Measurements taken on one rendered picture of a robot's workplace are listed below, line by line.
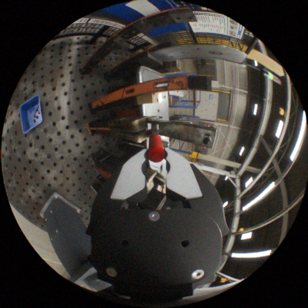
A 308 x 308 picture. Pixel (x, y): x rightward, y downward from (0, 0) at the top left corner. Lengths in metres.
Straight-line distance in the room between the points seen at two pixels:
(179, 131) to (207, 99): 7.99
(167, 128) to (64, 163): 0.48
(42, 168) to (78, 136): 0.24
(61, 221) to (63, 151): 0.30
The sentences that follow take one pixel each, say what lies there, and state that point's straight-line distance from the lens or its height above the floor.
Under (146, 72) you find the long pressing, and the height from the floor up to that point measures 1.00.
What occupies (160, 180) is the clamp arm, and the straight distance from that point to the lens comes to 0.30.
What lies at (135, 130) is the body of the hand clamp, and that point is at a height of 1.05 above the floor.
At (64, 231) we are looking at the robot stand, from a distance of 0.42.
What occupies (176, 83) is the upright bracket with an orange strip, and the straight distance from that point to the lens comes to 0.19.
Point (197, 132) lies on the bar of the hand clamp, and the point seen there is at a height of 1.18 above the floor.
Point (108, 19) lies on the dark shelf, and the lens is 0.33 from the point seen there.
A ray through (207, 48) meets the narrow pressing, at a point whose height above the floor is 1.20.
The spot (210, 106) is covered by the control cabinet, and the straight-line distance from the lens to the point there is 8.25.
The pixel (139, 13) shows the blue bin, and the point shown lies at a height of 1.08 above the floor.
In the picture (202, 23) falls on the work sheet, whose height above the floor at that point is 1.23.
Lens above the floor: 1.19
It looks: 28 degrees down
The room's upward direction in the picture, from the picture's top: 104 degrees clockwise
